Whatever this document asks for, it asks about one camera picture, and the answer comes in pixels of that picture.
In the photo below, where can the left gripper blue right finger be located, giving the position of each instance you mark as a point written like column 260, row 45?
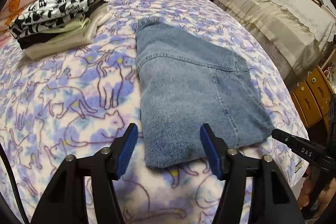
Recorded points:
column 215, row 149

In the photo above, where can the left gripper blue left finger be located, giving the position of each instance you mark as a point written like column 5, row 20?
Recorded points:
column 124, row 147

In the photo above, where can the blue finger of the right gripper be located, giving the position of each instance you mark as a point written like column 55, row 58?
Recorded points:
column 300, row 146

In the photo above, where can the blue denim jacket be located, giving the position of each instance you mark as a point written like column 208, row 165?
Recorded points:
column 186, row 82

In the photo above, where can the orange wooden drawer cabinet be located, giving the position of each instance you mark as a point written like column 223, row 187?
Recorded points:
column 311, row 98

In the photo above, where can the purple cat print blanket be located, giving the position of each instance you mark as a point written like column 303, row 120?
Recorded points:
column 79, row 101

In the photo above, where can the cream folded garment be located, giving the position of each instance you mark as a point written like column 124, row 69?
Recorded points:
column 73, row 39

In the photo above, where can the beige lace covered furniture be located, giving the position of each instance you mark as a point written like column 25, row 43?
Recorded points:
column 296, row 34

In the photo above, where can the light green folded garment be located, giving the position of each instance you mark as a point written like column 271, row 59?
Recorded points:
column 74, row 27

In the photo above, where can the black white patterned folded garment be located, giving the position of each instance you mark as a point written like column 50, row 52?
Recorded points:
column 47, row 14

